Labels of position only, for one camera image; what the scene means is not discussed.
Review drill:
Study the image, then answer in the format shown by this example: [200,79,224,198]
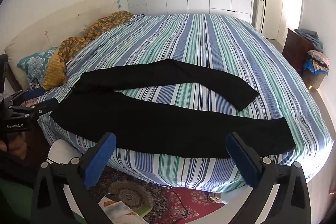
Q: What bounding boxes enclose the person left hand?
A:
[0,132,27,160]

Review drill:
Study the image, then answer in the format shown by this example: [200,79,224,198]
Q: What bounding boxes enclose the black pants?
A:
[50,59,295,159]

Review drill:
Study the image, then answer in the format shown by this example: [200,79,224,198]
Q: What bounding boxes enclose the orange floral blanket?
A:
[42,10,133,90]

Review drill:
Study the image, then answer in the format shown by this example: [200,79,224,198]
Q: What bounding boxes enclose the cream padded headboard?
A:
[5,0,128,92]

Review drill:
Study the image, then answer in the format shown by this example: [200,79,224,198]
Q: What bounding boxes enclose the papers on floor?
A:
[98,194,151,224]

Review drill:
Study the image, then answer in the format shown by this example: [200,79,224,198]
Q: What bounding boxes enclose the teal patterned pillow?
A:
[17,47,57,89]

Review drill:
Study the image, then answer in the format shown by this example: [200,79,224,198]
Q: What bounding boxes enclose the wicker laundry basket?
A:
[302,69,326,92]

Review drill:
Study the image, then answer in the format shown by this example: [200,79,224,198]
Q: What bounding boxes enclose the pile of colourful clothes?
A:
[303,50,330,75]

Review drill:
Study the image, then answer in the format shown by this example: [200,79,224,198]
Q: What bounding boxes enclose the white bed base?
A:
[47,139,83,217]

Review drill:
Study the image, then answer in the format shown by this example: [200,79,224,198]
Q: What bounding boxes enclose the red patterned rug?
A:
[89,166,224,223]

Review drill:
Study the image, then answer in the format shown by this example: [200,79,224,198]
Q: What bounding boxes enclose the black cable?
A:
[47,157,190,219]

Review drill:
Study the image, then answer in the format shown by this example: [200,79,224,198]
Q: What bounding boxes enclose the striped blue green bedspread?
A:
[39,14,334,192]

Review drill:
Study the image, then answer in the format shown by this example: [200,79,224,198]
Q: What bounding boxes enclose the grey-blue cloth on dresser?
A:
[294,28,324,53]

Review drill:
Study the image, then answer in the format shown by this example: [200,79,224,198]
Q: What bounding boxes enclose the dark wooden dresser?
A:
[282,29,315,76]

